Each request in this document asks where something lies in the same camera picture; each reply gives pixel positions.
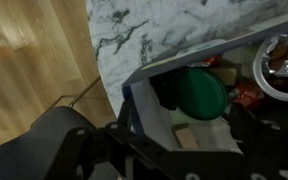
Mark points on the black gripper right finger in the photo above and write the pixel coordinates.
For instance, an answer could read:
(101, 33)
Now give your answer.
(246, 129)

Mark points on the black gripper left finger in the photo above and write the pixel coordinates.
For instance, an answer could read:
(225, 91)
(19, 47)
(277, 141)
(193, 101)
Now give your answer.
(124, 116)

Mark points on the open cardboard box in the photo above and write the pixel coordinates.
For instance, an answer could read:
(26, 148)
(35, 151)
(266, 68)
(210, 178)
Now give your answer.
(155, 112)

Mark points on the green round lid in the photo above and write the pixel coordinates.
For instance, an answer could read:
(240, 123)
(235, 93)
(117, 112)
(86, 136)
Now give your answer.
(199, 94)

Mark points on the white bowl with foil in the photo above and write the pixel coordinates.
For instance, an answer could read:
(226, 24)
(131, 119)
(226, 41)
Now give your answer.
(270, 67)

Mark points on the round marble table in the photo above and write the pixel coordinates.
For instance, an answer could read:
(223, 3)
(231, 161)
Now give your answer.
(135, 39)

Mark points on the black chair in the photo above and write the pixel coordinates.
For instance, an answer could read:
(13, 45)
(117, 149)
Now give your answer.
(51, 149)

